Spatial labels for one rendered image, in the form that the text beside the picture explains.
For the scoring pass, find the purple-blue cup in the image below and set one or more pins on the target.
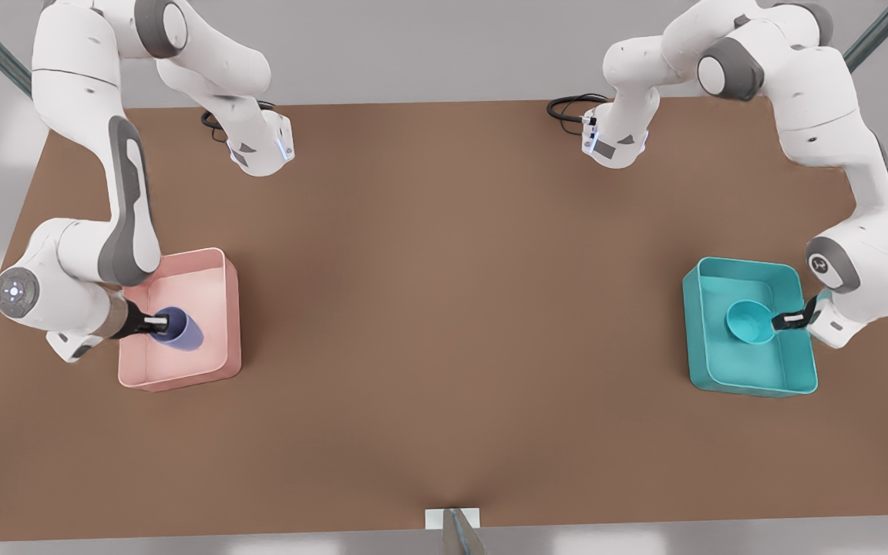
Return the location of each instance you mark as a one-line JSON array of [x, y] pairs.
[[185, 333]]

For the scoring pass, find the teal bowl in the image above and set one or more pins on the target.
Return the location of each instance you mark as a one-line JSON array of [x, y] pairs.
[[747, 322]]

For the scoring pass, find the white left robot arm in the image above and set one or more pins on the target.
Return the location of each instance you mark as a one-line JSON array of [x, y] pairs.
[[822, 100]]

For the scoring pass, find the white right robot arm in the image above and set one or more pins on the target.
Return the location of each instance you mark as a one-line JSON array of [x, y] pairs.
[[85, 85]]

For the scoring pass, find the pink box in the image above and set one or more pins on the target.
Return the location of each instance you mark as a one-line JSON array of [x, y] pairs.
[[216, 324]]

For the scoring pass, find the teal box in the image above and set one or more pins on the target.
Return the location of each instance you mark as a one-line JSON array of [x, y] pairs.
[[714, 354]]

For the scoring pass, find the silver post foot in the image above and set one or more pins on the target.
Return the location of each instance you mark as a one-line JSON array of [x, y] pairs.
[[434, 518]]

